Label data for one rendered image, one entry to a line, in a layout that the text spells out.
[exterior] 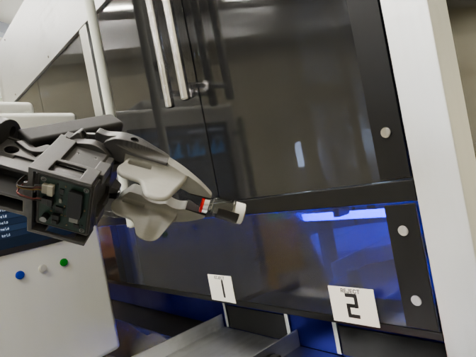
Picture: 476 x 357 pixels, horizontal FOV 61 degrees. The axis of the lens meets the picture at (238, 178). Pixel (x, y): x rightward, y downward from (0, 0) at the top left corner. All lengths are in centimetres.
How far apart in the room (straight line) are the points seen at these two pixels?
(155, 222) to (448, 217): 37
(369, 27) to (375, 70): 6
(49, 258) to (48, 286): 8
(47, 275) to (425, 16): 109
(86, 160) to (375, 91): 41
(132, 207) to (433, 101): 39
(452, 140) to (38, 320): 109
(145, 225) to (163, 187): 5
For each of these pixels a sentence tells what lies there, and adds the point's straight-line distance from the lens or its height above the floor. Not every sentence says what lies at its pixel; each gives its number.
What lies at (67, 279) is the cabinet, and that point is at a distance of 130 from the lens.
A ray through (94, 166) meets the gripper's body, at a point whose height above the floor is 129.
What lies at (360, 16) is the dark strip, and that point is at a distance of 64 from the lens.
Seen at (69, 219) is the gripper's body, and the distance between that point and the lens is 38.
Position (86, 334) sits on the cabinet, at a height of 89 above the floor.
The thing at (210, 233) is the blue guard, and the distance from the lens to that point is 92.
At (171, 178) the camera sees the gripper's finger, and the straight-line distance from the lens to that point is 39.
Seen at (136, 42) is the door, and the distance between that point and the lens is 113.
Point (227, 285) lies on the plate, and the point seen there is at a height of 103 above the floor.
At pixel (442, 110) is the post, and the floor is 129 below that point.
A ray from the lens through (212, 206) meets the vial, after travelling 41.
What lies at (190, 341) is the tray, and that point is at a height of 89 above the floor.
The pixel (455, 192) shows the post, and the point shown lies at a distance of 58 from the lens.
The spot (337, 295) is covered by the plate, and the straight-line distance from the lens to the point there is 72.
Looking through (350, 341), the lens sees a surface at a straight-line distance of 85.
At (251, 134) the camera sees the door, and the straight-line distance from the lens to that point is 79.
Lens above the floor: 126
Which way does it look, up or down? level
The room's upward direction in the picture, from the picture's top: 11 degrees counter-clockwise
